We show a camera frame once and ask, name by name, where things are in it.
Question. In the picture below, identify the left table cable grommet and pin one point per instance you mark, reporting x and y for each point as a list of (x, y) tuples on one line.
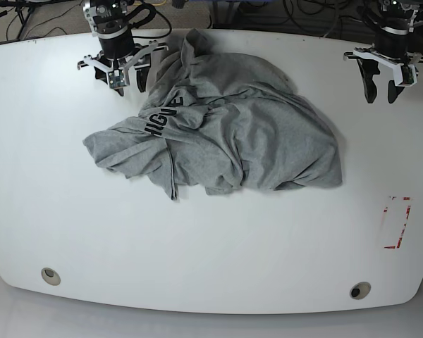
[(50, 276)]

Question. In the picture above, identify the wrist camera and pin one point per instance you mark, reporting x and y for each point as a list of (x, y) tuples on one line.
[(117, 79), (409, 74)]

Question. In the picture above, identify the red tape rectangle marking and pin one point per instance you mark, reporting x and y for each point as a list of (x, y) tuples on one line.
[(394, 221)]

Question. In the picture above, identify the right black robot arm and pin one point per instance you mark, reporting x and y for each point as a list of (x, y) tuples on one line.
[(112, 22)]

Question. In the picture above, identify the right table cable grommet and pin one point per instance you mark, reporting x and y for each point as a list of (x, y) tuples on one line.
[(360, 290)]

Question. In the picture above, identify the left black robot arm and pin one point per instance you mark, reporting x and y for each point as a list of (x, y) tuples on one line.
[(392, 23)]

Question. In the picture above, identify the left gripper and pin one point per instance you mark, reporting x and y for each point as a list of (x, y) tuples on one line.
[(390, 51)]

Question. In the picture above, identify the table cable grommet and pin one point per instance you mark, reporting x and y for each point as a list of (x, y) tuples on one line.
[(360, 290), (50, 276)]

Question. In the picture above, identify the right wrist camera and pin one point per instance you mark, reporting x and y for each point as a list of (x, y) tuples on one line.
[(117, 79)]

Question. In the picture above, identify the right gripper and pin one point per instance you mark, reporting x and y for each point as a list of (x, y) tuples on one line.
[(120, 53)]

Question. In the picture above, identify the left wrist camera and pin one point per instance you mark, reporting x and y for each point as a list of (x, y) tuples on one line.
[(409, 74)]

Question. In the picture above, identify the grey t-shirt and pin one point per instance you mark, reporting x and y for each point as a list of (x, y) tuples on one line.
[(224, 121)]

